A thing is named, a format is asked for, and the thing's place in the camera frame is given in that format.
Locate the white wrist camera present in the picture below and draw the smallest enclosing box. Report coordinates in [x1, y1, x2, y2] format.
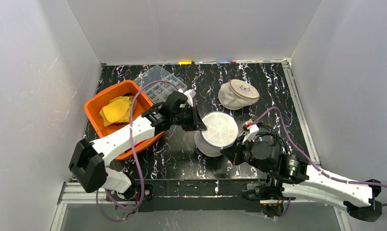
[242, 121, 259, 144]
[178, 89, 196, 107]

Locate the white mesh bag beige trim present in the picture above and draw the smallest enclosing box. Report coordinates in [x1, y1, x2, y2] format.
[218, 79, 260, 110]

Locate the black coiled cable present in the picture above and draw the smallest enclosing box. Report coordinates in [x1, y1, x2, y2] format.
[255, 124, 281, 147]

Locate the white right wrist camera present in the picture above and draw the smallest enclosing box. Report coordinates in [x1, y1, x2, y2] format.
[242, 121, 259, 144]

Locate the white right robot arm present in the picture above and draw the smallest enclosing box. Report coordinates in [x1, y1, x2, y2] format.
[221, 139, 383, 222]

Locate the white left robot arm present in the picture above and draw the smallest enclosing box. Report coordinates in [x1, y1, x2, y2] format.
[69, 90, 207, 193]

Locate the white mesh bag blue trim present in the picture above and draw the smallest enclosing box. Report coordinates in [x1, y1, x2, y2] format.
[194, 111, 238, 157]

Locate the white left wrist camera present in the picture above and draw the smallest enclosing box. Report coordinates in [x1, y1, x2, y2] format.
[178, 89, 196, 107]

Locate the orange plastic basin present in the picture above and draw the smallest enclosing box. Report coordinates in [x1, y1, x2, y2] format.
[84, 80, 164, 160]

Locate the yellow cloth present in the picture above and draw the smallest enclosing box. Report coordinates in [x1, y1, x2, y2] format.
[99, 96, 133, 127]

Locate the clear plastic screw box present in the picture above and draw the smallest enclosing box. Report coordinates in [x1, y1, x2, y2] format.
[134, 65, 187, 104]

